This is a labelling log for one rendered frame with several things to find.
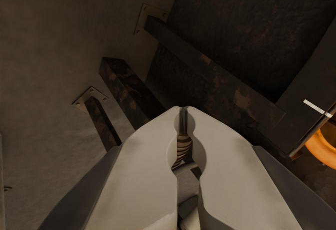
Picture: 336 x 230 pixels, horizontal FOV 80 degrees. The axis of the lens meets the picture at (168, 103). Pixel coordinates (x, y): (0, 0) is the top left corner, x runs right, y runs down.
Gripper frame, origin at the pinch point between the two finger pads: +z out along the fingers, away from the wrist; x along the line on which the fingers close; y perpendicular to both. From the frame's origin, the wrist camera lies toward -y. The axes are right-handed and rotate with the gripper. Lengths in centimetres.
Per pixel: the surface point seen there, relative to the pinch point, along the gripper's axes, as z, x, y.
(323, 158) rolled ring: 21.0, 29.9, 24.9
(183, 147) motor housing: 31.1, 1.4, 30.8
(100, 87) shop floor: 73, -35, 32
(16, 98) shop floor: 54, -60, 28
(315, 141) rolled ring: 23.5, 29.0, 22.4
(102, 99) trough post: 73, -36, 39
